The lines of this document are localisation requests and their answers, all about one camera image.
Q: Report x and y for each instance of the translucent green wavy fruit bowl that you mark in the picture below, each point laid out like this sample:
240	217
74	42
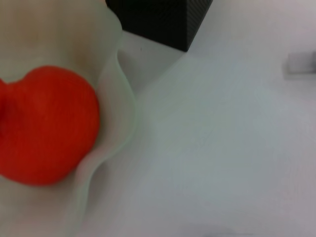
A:
108	111

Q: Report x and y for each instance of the black mesh pen holder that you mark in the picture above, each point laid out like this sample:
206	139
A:
160	22

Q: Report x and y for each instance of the grey silver marker pen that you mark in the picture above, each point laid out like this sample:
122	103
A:
302	61

